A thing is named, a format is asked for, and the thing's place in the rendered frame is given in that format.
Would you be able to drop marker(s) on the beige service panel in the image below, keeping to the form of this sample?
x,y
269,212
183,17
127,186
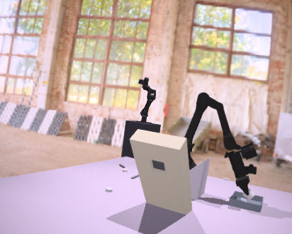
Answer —
x,y
162,163

